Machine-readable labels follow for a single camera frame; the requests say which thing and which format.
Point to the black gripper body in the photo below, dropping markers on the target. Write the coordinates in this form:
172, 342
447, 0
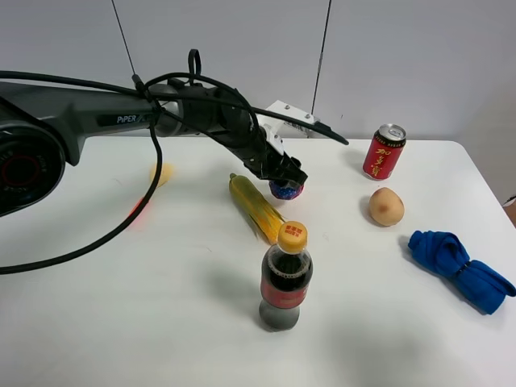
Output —
262, 159

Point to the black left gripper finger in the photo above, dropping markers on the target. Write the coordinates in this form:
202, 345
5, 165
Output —
295, 178

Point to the blue dotted ball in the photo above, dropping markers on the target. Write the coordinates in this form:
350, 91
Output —
285, 193

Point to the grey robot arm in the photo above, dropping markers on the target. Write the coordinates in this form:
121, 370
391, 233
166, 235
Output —
44, 128

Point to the yellow corn cob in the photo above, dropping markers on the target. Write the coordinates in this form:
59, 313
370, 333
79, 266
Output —
252, 202

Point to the cola bottle yellow cap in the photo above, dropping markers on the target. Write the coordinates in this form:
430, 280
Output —
286, 272

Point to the red drink can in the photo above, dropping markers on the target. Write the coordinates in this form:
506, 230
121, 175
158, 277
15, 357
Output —
384, 151

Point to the rolled blue towel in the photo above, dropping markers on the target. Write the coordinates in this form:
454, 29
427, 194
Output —
443, 254

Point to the white bracket plate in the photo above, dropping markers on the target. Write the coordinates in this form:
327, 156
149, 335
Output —
286, 129

